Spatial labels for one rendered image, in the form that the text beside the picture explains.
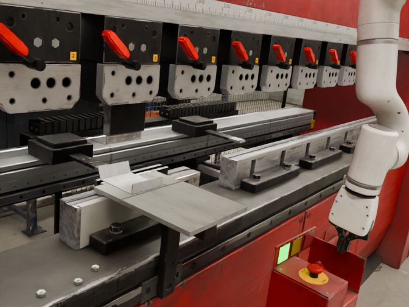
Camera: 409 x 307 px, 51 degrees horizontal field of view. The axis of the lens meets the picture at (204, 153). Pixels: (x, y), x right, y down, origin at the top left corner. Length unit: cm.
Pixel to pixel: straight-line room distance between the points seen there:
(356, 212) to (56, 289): 70
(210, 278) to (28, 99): 65
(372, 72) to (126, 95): 55
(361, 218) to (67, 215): 67
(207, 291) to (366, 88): 63
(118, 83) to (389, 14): 61
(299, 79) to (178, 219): 83
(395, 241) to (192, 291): 211
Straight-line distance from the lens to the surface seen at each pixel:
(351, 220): 113
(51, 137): 115
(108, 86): 85
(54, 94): 78
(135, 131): 97
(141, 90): 91
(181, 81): 99
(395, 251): 307
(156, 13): 92
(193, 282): 109
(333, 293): 110
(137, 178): 97
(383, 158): 107
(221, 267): 117
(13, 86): 74
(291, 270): 114
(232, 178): 132
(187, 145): 150
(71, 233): 94
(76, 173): 121
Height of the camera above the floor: 134
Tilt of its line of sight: 16 degrees down
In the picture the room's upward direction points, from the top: 6 degrees clockwise
